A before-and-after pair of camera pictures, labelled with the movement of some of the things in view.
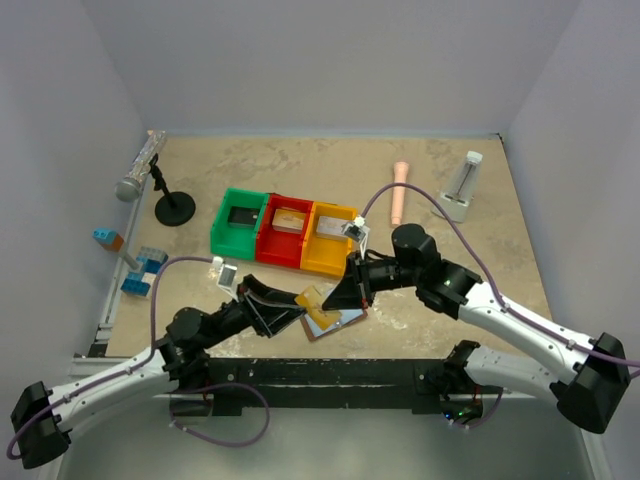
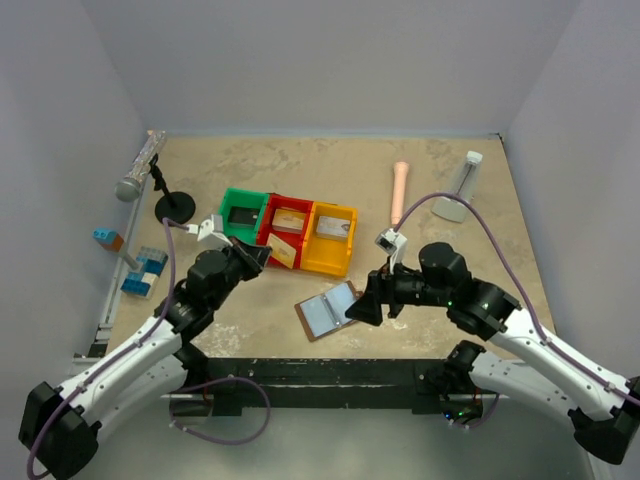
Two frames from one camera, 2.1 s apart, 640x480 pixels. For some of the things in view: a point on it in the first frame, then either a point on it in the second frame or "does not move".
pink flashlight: [398, 200] does not move
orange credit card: [312, 300] to [282, 250]
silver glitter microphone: [128, 189] does not move
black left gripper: [251, 307] to [250, 258]
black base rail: [316, 385] does not move
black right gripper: [360, 279] to [388, 291]
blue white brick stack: [139, 280] does not move
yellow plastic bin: [327, 253] does not move
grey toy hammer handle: [129, 260] does not move
